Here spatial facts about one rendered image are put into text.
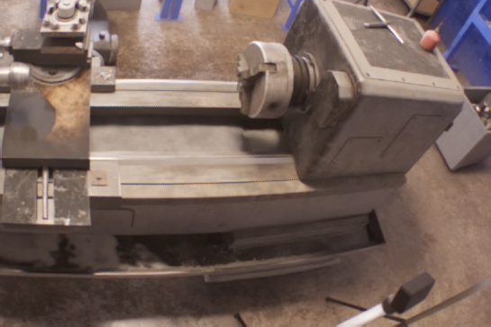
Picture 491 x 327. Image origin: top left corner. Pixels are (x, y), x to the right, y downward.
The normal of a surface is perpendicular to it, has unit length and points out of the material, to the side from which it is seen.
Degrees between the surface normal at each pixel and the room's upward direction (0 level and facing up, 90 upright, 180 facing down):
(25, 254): 0
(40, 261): 0
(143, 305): 0
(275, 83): 50
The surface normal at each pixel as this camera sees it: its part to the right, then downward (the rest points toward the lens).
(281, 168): 0.28, -0.61
